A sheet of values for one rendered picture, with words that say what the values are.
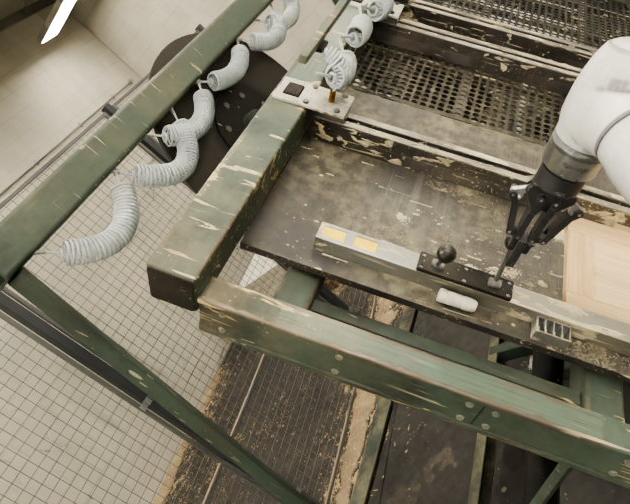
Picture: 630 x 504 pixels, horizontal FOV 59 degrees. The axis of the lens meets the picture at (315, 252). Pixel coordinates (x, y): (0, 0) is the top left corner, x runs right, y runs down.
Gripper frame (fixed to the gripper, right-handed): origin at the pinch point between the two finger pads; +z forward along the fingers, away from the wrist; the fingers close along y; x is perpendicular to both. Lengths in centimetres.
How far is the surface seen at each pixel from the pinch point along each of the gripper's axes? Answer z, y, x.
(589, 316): 12.5, 20.0, 1.5
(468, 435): 190, 47, 65
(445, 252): 1.1, -12.6, -5.6
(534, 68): 10, 2, 94
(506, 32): 9, -9, 111
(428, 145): 9.8, -21.5, 37.6
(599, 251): 14.9, 23.6, 24.7
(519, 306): 12.8, 5.9, -1.8
